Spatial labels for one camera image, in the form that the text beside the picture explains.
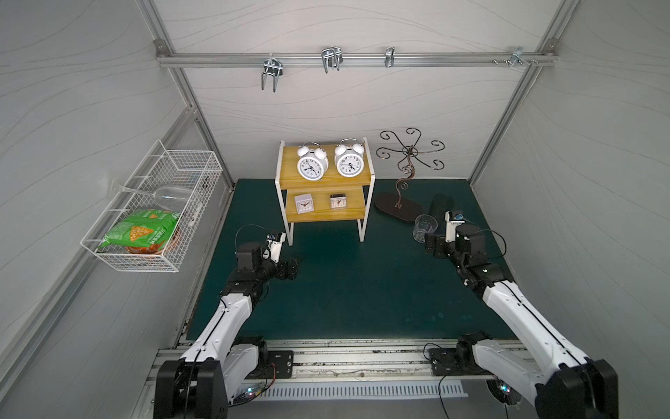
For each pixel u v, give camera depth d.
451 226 0.73
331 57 0.77
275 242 0.73
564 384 0.38
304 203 0.88
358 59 0.79
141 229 0.55
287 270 0.75
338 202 0.88
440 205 0.98
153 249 0.53
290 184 0.77
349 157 0.73
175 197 0.66
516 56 0.77
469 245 0.60
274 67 0.78
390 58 0.80
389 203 1.15
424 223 1.01
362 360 0.75
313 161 0.71
